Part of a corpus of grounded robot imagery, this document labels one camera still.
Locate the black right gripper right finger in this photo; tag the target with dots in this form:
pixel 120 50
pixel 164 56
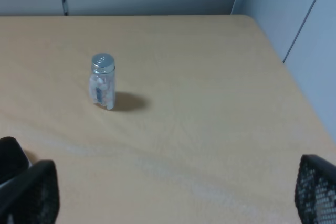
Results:
pixel 315 190

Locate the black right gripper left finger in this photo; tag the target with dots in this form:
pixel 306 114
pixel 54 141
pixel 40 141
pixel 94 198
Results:
pixel 32 196

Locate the clear pill bottle silver cap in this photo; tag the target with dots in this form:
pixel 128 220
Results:
pixel 102 81

